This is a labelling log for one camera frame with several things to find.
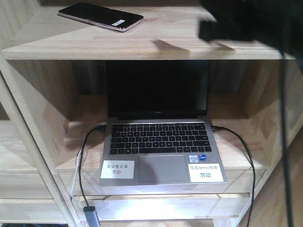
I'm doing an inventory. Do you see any grey usb hub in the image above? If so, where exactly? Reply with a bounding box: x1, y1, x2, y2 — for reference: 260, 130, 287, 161
83, 206, 101, 227

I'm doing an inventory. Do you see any black laptop cable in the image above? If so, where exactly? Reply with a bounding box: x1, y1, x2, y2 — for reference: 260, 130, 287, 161
211, 126, 258, 227
77, 125, 107, 208

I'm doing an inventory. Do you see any black laptop cable left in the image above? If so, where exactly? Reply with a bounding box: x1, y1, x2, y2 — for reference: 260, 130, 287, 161
77, 125, 107, 208

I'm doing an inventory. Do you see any wooden bookshelf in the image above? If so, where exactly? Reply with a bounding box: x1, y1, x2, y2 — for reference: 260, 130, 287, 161
0, 0, 303, 227

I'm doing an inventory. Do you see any black smartphone purple case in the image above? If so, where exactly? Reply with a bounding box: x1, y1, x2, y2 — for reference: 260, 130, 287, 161
58, 2, 143, 32

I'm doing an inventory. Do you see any silver laptop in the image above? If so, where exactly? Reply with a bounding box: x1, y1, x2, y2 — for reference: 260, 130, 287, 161
99, 60, 227, 187

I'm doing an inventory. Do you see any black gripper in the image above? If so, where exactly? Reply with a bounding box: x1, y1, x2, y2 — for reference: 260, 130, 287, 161
198, 0, 284, 43

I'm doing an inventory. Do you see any black laptop cable right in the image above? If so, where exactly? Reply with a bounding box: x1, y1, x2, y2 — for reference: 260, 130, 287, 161
211, 126, 258, 227

